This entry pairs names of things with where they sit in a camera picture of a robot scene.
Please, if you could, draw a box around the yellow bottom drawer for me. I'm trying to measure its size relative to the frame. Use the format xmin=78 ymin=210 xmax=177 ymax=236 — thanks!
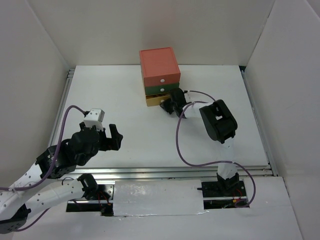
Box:
xmin=145 ymin=93 xmax=170 ymax=107

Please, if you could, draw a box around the green drawer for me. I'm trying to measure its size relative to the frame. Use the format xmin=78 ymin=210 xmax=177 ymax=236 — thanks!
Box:
xmin=144 ymin=82 xmax=180 ymax=96

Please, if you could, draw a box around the red top drawer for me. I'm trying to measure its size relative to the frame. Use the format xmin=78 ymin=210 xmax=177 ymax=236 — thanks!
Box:
xmin=143 ymin=73 xmax=181 ymax=87

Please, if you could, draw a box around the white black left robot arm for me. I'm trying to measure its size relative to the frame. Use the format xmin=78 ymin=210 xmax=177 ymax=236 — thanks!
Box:
xmin=0 ymin=122 xmax=123 ymax=234

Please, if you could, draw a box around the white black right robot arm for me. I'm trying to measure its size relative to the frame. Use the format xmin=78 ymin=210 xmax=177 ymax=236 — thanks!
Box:
xmin=160 ymin=88 xmax=240 ymax=196

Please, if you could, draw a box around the red drawer cabinet shell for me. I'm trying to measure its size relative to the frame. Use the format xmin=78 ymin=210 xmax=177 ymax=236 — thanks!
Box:
xmin=139 ymin=47 xmax=181 ymax=81

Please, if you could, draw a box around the white foil covered panel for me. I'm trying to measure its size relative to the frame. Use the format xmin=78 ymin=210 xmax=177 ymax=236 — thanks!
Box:
xmin=113 ymin=180 xmax=205 ymax=217

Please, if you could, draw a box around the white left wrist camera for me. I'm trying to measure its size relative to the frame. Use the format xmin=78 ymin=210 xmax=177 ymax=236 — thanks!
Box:
xmin=83 ymin=108 xmax=105 ymax=132

